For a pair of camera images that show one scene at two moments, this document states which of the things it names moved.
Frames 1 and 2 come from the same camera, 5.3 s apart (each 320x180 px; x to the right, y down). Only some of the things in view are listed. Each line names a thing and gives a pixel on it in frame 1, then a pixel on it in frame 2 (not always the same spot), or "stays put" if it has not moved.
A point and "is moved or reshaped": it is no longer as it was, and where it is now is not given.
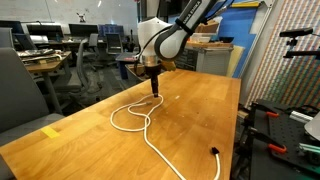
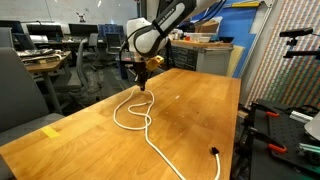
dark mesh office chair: (114, 44) stays put
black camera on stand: (292, 42) stays put
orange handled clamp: (270, 142) stays put
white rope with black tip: (215, 150) is moved or reshaped
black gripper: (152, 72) to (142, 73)
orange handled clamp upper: (267, 111) stays put
